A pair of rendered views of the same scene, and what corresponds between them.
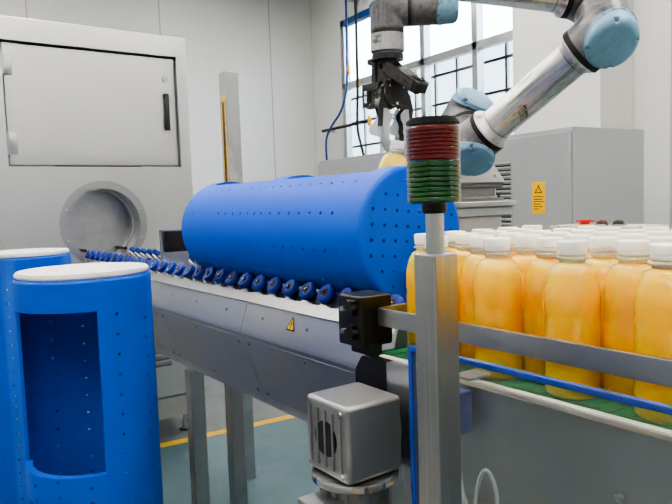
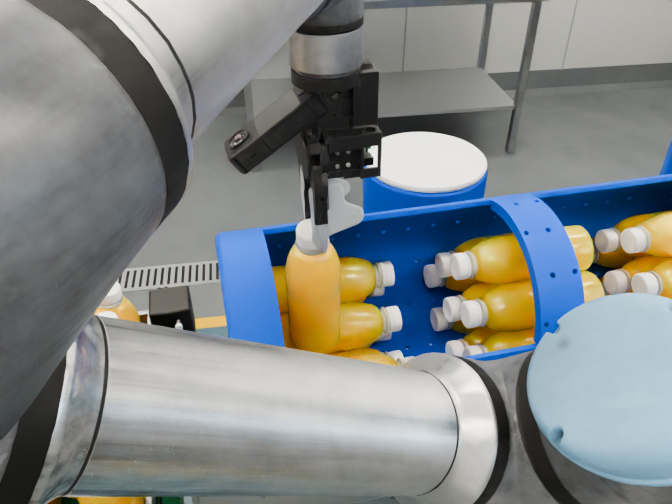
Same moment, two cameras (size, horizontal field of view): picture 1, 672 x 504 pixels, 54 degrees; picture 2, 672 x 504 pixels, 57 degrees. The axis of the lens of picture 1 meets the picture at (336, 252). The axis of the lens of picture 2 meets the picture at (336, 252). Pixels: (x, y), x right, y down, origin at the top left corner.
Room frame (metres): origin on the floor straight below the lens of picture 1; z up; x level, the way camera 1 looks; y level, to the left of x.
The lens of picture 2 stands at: (1.73, -0.69, 1.71)
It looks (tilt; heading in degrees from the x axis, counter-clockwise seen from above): 37 degrees down; 112
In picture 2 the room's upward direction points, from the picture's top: straight up
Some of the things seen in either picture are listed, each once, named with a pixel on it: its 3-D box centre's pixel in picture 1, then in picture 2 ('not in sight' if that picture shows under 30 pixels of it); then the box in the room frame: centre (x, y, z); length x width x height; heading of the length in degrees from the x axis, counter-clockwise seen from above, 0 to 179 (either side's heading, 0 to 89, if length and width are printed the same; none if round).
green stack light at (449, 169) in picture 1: (433, 182); not in sight; (0.78, -0.12, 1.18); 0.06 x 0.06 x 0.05
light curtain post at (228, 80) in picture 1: (237, 280); not in sight; (2.71, 0.41, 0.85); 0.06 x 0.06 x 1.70; 36
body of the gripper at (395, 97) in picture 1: (385, 82); (334, 121); (1.49, -0.12, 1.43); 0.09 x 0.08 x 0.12; 36
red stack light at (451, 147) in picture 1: (433, 143); not in sight; (0.78, -0.12, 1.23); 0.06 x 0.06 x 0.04
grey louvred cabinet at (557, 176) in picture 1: (448, 272); not in sight; (3.83, -0.66, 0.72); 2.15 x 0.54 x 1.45; 31
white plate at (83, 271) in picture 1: (83, 270); (425, 160); (1.43, 0.56, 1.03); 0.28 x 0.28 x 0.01
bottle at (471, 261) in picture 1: (481, 304); not in sight; (1.03, -0.23, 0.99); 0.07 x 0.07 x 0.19
